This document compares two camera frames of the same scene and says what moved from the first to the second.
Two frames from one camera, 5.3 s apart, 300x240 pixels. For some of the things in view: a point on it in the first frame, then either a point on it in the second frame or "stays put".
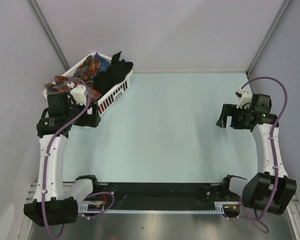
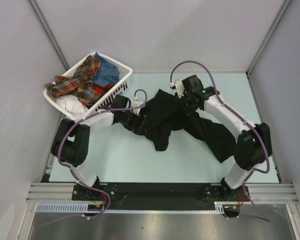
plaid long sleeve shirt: (86, 71) stays put
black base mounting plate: (124, 195) stays put
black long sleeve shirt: (115, 73) to (162, 112)
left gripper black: (90, 120) to (138, 129)
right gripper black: (231, 110) to (189, 111)
